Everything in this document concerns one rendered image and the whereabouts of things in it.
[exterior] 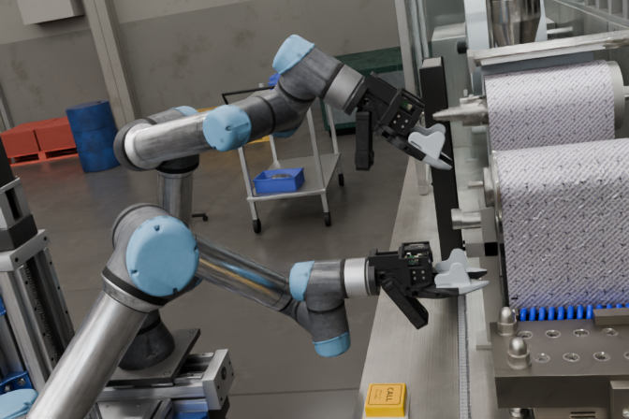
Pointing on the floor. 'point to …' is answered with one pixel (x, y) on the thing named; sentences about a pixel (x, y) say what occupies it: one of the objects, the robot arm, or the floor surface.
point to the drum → (94, 135)
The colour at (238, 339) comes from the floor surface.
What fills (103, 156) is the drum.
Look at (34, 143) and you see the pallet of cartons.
